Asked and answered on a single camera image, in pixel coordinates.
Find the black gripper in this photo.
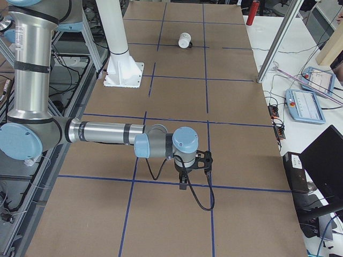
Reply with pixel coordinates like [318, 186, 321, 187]
[174, 160, 200, 190]

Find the white mug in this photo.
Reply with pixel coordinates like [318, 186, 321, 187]
[178, 32, 192, 49]

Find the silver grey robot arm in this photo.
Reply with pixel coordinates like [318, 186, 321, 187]
[1, 1, 199, 189]

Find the orange black connector strip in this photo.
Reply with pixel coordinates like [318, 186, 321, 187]
[267, 104, 286, 140]

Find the black computer box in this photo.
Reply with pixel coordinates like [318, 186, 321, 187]
[282, 152, 309, 194]

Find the near blue teach pendant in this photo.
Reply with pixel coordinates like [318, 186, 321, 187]
[285, 89, 326, 124]

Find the blue teach pendant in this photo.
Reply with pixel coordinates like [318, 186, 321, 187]
[285, 89, 326, 124]
[301, 66, 336, 96]

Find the black monitor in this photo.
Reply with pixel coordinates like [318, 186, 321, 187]
[299, 125, 342, 222]

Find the pink rod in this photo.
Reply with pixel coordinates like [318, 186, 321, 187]
[275, 66, 343, 105]

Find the far blue teach pendant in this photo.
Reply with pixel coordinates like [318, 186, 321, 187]
[301, 66, 336, 96]

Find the red cylinder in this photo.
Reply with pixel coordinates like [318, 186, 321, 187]
[246, 0, 260, 26]

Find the wooden beam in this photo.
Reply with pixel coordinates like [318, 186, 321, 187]
[316, 22, 343, 66]

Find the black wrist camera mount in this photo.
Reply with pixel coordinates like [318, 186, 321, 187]
[194, 150, 213, 172]

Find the black camera cable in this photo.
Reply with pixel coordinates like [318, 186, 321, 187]
[145, 154, 215, 211]

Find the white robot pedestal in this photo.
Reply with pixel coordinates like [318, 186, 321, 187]
[96, 0, 144, 88]

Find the aluminium frame post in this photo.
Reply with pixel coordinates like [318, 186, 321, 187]
[257, 0, 304, 83]

